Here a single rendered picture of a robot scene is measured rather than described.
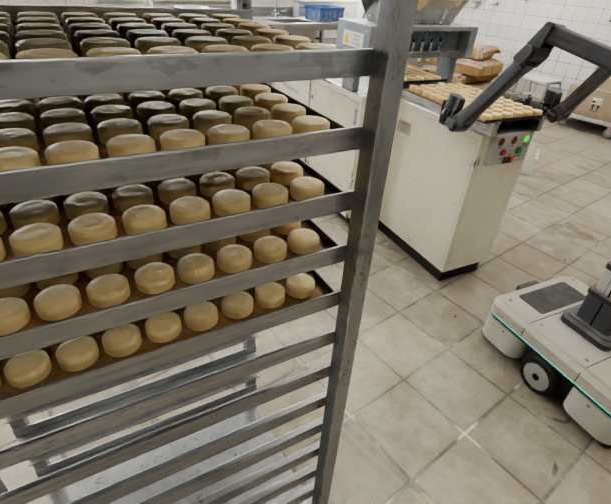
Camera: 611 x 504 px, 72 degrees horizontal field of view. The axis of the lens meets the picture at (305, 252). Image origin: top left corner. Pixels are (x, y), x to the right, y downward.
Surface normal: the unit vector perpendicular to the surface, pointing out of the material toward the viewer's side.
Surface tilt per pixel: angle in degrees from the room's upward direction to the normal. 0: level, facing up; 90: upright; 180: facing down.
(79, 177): 90
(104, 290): 0
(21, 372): 0
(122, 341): 0
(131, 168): 90
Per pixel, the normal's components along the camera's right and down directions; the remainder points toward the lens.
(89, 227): 0.06, -0.83
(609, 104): -0.72, 0.34
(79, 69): 0.48, 0.51
